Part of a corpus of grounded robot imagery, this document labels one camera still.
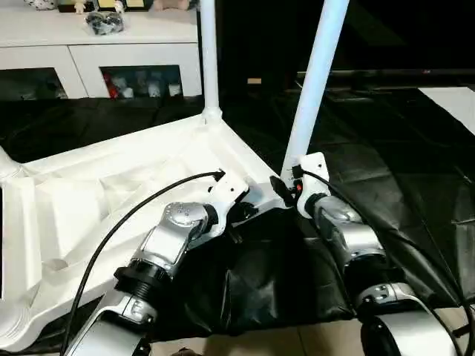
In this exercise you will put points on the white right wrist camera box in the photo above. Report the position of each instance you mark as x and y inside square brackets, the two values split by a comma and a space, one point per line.
[313, 170]

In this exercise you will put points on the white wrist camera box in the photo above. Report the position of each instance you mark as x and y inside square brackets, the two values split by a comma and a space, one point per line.
[313, 170]
[226, 194]

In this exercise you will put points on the flat white panel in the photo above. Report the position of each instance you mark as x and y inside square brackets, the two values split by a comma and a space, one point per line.
[454, 107]

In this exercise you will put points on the small beige label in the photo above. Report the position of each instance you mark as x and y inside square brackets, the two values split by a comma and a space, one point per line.
[254, 81]

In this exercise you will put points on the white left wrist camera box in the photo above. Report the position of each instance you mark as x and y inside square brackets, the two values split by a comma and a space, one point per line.
[226, 194]

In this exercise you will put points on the white plastic table leg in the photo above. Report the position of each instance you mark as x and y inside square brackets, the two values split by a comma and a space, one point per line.
[13, 330]
[7, 165]
[210, 59]
[319, 74]

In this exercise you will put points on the white sideboard with glass doors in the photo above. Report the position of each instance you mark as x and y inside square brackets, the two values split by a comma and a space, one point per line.
[141, 48]

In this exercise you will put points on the white plastic table top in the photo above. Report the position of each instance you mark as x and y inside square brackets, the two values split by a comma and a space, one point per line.
[89, 185]

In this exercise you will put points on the dark object on cabinet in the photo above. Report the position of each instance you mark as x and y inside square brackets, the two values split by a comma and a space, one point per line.
[105, 22]

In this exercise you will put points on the black plastic mat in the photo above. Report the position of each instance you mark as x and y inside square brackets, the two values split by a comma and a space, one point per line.
[401, 170]

